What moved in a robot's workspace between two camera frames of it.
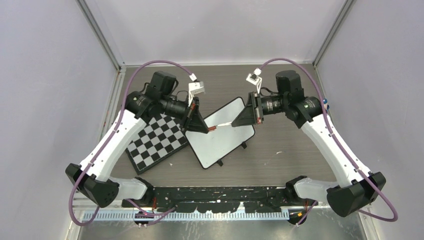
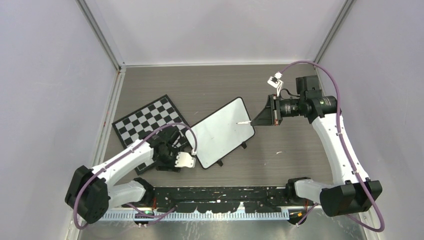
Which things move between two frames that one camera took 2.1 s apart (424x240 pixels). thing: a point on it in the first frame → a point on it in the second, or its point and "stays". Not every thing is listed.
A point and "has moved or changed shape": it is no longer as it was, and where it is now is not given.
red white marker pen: x=214 y=127 has moved or changed shape
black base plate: x=220 y=199 stays
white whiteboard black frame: x=209 y=147 stays
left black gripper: x=194 y=121 → x=170 y=166
